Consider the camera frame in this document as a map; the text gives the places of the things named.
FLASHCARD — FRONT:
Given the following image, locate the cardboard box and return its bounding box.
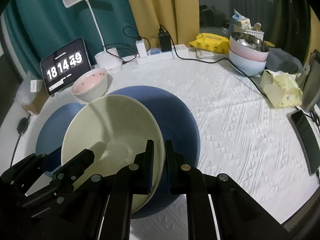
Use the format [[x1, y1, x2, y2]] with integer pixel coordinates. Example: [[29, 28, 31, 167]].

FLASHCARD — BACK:
[[22, 87, 49, 115]]

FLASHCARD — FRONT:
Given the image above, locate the white power strip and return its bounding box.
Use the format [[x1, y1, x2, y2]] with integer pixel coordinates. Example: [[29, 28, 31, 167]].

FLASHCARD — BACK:
[[136, 44, 189, 65]]

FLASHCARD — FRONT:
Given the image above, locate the yellow tissue pack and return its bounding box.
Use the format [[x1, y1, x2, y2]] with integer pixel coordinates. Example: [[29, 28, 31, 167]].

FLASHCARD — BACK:
[[260, 70, 303, 108]]

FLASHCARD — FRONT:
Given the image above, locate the yellow wipes pack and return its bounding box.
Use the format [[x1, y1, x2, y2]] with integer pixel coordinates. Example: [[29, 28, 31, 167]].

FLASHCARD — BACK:
[[189, 33, 229, 54]]

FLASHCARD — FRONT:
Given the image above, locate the black power adapter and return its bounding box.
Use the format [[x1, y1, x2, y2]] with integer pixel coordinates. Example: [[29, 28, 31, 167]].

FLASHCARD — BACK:
[[158, 31, 172, 52]]

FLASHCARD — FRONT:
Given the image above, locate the tablet showing clock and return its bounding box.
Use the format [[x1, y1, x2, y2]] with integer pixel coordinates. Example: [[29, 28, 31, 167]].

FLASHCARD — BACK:
[[40, 37, 91, 96]]

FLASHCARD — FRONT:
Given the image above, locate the grey folded cloth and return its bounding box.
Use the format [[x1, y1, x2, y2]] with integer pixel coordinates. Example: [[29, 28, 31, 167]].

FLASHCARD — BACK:
[[265, 48, 303, 74]]

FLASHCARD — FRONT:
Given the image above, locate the pink bowl in stack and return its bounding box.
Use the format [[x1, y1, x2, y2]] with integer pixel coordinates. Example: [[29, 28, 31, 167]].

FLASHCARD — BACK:
[[229, 36, 268, 62]]

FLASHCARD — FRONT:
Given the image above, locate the small white box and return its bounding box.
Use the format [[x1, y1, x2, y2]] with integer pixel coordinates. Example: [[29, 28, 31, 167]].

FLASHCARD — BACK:
[[30, 80, 43, 93]]

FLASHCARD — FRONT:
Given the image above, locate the white storage basket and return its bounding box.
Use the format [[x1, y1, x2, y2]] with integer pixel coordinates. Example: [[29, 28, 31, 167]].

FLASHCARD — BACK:
[[228, 9, 264, 40]]

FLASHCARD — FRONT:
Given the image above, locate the clear plastic bag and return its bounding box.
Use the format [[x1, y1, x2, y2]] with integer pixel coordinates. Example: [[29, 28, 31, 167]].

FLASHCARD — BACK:
[[16, 71, 37, 106]]

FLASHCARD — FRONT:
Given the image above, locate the yellow curtain right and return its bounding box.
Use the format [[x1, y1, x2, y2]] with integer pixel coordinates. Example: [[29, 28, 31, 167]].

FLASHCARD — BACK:
[[305, 8, 320, 62]]

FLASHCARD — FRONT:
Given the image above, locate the steel bowl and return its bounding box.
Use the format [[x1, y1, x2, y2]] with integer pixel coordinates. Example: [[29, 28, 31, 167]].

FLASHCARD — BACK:
[[229, 32, 269, 53]]

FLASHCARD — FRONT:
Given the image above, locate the pink strawberry bowl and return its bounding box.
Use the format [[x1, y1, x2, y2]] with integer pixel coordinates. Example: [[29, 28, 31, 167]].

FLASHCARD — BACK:
[[71, 68, 108, 102]]

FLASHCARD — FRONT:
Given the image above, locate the white textured tablecloth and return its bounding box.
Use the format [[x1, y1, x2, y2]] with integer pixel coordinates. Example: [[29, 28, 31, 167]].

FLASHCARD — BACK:
[[1, 59, 319, 239]]

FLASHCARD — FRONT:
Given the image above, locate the white phone charger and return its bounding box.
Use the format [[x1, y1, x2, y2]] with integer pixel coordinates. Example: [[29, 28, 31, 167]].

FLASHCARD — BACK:
[[136, 39, 148, 59]]

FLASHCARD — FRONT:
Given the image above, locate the light blue plate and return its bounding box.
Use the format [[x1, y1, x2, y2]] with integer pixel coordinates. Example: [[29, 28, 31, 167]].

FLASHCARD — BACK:
[[35, 103, 83, 155]]

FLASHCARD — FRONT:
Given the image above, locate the white desk lamp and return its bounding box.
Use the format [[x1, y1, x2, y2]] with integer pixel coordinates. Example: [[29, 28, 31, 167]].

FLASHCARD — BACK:
[[62, 0, 123, 74]]

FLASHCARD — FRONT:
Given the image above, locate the cream bowl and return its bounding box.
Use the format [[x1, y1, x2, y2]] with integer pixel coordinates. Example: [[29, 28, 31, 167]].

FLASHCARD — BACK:
[[61, 95, 165, 212]]

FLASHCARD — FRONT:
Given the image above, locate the teal curtain left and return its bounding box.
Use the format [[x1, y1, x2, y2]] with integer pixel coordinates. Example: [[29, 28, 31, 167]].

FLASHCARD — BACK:
[[3, 0, 136, 77]]

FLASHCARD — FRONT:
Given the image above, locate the black round puck with cable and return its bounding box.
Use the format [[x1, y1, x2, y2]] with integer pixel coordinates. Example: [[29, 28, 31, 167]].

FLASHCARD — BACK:
[[10, 115, 30, 167]]

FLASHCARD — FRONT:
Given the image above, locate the large dark blue bowl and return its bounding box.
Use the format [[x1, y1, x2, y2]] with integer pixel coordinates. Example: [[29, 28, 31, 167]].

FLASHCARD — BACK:
[[112, 86, 201, 219]]

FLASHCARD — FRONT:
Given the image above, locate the yellow curtain left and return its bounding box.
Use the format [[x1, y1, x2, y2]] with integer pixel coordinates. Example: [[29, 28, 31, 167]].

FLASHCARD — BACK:
[[128, 0, 200, 48]]

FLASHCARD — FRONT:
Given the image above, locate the steel thermos bottle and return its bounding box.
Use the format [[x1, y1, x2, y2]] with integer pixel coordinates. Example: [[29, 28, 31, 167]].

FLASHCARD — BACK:
[[302, 49, 320, 112]]

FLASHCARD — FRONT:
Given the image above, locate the pale blue bowl in stack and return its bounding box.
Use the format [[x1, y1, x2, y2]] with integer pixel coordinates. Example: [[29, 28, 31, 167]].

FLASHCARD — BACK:
[[228, 50, 266, 76]]

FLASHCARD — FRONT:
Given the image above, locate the yellow curtain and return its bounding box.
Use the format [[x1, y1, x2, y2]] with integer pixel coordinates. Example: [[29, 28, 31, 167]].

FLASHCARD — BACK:
[[128, 0, 200, 48], [305, 8, 320, 62]]

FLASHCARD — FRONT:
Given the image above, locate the black smartphone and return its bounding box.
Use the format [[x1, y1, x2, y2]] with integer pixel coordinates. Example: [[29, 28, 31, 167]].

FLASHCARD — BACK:
[[290, 110, 319, 176]]

